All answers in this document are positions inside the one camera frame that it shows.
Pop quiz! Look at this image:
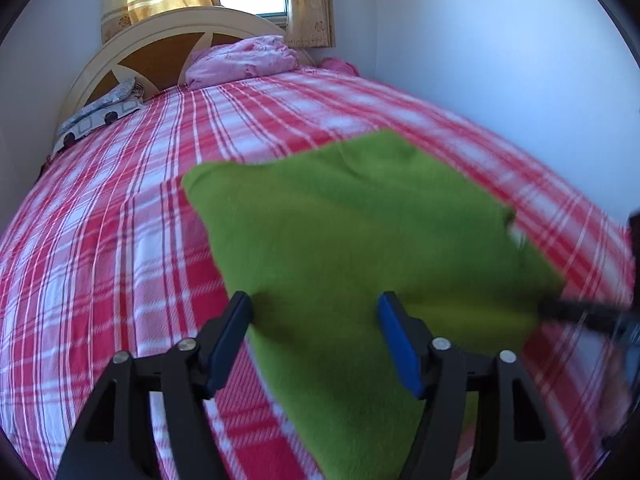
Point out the green garment with striped part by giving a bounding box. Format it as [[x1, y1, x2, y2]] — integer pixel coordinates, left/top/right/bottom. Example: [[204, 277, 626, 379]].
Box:
[[181, 130, 567, 480]]

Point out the pink pillow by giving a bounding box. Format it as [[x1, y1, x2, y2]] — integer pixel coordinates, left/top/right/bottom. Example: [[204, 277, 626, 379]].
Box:
[[185, 35, 300, 92]]

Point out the pink cloth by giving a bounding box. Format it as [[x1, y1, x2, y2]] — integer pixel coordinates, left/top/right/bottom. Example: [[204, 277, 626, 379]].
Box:
[[320, 57, 360, 77]]

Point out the bed with red plaid cover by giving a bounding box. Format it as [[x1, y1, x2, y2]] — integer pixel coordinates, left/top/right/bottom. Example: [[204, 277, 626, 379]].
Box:
[[0, 65, 637, 480]]

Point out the grey patterned pillow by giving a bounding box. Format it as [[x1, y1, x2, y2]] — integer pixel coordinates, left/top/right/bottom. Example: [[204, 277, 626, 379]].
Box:
[[52, 76, 149, 156]]

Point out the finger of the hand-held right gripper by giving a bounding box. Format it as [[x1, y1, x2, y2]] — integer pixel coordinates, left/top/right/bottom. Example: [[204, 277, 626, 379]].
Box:
[[539, 297, 632, 337]]

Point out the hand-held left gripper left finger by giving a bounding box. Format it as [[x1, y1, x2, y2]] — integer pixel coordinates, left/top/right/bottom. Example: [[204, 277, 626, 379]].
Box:
[[56, 291, 254, 480]]

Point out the cream wooden arched headboard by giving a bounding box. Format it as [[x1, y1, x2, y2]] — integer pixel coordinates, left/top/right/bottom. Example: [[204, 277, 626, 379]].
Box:
[[54, 6, 317, 147]]

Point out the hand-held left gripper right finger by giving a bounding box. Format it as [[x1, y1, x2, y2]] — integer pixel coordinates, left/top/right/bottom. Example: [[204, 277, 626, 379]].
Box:
[[377, 291, 572, 480]]

